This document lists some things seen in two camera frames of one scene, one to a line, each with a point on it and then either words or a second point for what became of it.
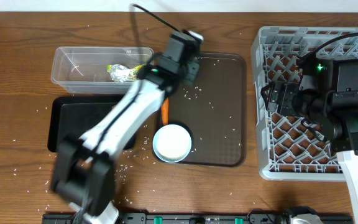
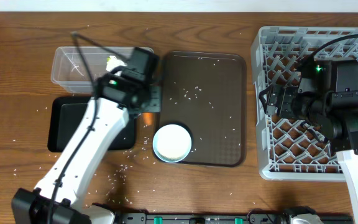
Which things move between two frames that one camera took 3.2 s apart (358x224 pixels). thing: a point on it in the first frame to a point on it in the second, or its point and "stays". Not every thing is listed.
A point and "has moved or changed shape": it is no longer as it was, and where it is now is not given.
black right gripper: (282, 98) stays
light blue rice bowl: (172, 143) stays
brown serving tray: (213, 109) stays
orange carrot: (165, 111) has moved or changed shape
